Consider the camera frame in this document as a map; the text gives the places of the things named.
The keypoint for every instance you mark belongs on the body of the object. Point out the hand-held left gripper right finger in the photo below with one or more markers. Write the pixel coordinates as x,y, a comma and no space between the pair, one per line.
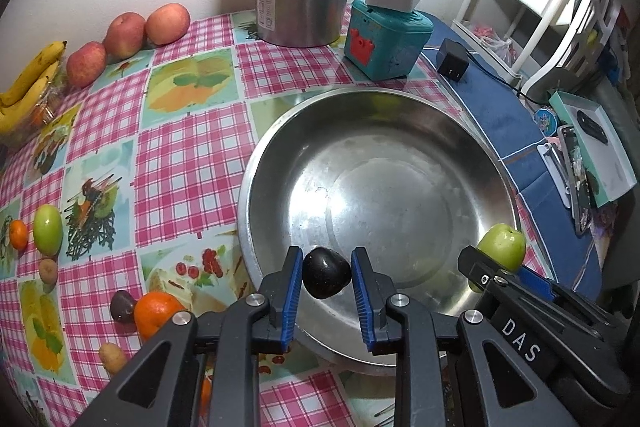
365,302

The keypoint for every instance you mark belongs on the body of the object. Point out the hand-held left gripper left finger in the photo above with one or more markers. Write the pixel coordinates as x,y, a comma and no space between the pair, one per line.
286,302

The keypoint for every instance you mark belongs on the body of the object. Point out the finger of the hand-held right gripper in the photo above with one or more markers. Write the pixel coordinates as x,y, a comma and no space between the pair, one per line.
537,282
520,337

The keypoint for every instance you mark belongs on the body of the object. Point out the dark purple plum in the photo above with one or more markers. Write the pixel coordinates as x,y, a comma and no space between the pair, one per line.
121,307
326,273

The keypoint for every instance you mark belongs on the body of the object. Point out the stainless steel basin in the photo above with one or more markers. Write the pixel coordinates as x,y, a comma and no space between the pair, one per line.
380,187

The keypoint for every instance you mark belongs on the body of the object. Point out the small brown potato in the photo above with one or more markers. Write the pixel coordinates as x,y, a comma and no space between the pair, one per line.
112,356

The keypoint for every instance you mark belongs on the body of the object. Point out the small brown kiwi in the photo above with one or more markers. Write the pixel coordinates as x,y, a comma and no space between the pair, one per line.
48,271

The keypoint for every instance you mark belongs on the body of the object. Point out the smartphone with patterned case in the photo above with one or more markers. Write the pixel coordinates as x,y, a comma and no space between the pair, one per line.
575,177

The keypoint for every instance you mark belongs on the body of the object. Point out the white clip tool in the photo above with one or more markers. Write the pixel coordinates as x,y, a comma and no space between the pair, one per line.
555,167

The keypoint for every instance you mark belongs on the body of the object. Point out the teal cardboard tray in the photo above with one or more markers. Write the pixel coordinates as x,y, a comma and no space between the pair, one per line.
607,167

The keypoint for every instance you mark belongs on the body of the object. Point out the round blue sticker tin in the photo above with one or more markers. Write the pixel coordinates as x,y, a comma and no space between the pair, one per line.
545,119

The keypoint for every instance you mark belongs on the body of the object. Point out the small black device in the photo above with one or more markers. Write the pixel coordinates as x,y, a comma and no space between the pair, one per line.
591,126

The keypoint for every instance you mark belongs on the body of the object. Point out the pink plaid fruit-print tablecloth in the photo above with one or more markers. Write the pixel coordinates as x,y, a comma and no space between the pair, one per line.
190,167

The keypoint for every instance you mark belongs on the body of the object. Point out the blue cloth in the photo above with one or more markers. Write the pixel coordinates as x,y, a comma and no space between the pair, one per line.
495,107

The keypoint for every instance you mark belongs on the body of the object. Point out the black power adapter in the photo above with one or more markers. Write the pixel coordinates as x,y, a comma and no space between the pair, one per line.
452,59

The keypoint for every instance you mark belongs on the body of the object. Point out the pink white plastic bag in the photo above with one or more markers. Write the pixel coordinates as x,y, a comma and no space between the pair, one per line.
492,39

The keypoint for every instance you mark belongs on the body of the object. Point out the teal toy box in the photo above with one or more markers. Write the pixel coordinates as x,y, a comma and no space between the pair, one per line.
387,44

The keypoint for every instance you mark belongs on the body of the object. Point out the small orange mandarin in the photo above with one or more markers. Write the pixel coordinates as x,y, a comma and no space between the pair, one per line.
18,234

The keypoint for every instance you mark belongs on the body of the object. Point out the red apple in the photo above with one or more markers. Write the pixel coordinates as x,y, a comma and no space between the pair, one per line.
124,34
86,63
167,23

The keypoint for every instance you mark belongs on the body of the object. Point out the clear plastic container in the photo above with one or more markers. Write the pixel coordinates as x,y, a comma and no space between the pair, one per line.
47,107

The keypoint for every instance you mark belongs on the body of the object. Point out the yellow banana bunch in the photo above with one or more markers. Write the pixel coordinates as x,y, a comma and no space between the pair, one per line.
27,89

